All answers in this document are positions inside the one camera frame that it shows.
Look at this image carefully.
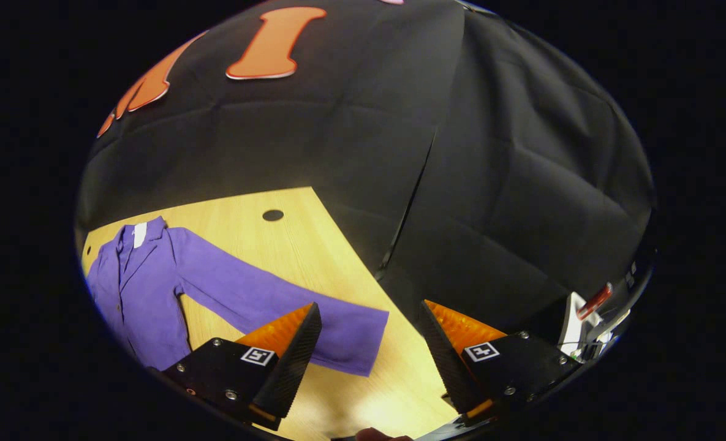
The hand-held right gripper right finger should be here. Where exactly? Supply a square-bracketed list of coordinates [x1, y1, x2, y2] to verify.
[420, 299, 583, 421]

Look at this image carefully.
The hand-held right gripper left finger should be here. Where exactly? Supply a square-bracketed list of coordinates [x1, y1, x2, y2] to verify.
[157, 302, 323, 431]

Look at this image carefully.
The purple shirt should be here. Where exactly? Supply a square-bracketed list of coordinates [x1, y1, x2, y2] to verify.
[86, 216, 390, 377]

